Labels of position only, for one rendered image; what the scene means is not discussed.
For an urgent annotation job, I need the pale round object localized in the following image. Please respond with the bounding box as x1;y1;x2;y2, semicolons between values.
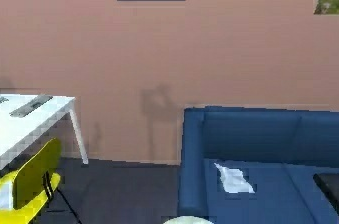
162;215;215;224

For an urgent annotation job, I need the grey remote control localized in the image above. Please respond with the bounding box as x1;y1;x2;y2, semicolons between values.
9;94;54;119

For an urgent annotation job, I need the yellow chair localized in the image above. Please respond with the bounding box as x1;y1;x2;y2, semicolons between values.
0;138;83;224

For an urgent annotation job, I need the blue sofa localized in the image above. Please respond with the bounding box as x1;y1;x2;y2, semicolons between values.
177;105;339;224

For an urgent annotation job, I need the white cloth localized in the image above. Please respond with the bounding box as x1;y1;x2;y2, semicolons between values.
214;162;256;194

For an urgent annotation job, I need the window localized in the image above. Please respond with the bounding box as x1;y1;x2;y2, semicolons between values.
313;0;339;15

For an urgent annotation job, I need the white table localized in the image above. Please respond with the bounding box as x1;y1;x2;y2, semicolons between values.
0;93;89;191

